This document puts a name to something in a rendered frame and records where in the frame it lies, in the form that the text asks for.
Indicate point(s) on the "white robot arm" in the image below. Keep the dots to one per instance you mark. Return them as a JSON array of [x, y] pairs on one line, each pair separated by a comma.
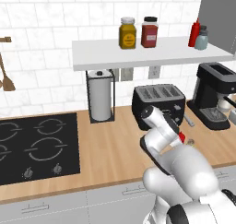
[[190, 172]]

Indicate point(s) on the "red-capped condiment bottle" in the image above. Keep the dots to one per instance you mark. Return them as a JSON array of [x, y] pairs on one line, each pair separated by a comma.
[[182, 137]]

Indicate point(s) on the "small grey shaker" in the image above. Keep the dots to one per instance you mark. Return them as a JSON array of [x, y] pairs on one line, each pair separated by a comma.
[[190, 142]]

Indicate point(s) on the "red condiment bottle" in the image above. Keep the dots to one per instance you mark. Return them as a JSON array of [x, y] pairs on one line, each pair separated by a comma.
[[194, 34]]

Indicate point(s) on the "grey cabinet door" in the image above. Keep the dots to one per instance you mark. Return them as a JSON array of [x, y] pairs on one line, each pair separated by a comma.
[[219, 15]]

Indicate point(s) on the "white paper towel roll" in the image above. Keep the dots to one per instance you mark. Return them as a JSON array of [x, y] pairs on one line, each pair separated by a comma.
[[100, 97]]

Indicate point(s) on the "black toaster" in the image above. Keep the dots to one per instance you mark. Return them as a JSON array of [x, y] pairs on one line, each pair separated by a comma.
[[159, 97]]

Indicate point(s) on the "white shelf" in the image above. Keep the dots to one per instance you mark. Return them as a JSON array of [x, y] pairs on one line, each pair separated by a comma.
[[138, 54]]

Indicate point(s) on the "grey metal bar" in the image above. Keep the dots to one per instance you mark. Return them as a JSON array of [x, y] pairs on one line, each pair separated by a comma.
[[189, 120]]

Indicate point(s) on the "yellow spice jar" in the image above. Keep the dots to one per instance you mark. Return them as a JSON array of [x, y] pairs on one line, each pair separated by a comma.
[[127, 34]]

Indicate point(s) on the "red-brown spice jar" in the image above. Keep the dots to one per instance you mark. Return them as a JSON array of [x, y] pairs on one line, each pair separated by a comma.
[[149, 32]]

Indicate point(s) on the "grey drawer front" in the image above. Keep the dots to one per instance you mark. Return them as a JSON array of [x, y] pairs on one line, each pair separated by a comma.
[[43, 207], [116, 192], [226, 174]]

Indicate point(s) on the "hob knob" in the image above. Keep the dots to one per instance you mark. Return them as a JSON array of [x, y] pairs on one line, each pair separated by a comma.
[[28, 172], [57, 168]]

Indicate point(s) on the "black hob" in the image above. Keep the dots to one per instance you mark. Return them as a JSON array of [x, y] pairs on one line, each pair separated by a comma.
[[40, 147]]

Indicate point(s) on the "black coffee machine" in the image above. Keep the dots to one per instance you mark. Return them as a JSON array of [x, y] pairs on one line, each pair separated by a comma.
[[212, 86]]

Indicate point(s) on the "white mug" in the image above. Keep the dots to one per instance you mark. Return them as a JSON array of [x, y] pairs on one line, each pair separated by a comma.
[[226, 104]]

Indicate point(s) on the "wooden spatula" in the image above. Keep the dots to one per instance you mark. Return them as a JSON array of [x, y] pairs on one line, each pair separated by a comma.
[[6, 81]]

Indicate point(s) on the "pale grey container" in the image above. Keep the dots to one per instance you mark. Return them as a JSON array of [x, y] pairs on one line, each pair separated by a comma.
[[233, 117]]

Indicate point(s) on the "grey wall outlet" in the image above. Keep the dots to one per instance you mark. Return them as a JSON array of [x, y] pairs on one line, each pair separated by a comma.
[[127, 74]]

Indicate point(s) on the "wooden utensil rail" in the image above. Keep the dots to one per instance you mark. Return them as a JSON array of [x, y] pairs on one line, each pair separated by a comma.
[[5, 39]]

